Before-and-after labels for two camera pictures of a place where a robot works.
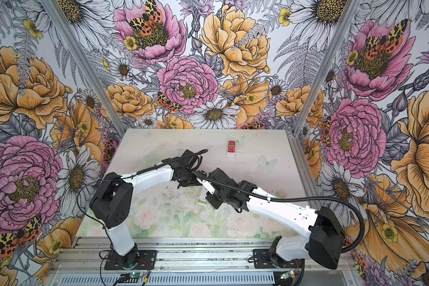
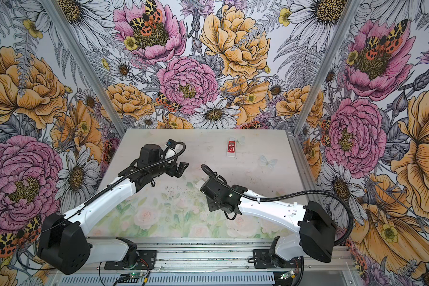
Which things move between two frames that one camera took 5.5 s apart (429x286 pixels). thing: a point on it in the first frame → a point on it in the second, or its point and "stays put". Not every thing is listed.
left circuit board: x=134 y=274 stays put
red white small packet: x=231 y=146 stays put
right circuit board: x=290 y=273 stays put
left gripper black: x=195 y=183 → x=178 y=174
